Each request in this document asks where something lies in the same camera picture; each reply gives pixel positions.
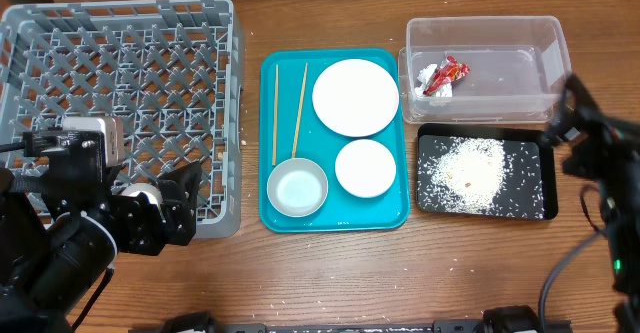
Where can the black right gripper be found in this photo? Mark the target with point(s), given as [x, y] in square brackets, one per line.
[613, 142]

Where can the wooden chopstick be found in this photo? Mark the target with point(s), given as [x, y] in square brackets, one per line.
[299, 111]
[275, 116]

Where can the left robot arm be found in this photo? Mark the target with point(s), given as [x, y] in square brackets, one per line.
[60, 238]

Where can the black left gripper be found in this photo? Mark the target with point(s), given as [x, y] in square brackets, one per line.
[163, 205]

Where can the left wooden chopstick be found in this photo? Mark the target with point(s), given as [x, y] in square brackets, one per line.
[275, 116]

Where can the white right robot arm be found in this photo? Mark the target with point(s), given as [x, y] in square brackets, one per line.
[619, 204]

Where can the teal plastic tray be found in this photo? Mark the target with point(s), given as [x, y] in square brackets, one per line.
[341, 210]

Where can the black waste tray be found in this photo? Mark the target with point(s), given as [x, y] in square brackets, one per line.
[522, 135]

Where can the white paper napkin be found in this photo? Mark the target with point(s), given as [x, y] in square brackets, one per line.
[425, 78]

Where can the grey metal bowl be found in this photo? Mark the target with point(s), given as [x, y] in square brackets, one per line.
[297, 187]

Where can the cooked rice leftovers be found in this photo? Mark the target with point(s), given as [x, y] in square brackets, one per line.
[480, 176]

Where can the small white bowl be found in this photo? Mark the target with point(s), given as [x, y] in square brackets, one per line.
[365, 168]

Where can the grey dishwasher rack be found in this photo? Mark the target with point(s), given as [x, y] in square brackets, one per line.
[171, 70]

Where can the right wooden chopstick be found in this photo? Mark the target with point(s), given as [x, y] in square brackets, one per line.
[299, 111]

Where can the clear plastic bin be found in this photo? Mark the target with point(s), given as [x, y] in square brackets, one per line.
[517, 64]

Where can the large white round plate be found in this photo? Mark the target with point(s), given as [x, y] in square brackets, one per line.
[355, 98]

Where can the white cup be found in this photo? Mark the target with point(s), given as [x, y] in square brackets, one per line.
[152, 193]

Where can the red snack wrapper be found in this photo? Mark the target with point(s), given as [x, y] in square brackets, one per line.
[449, 71]

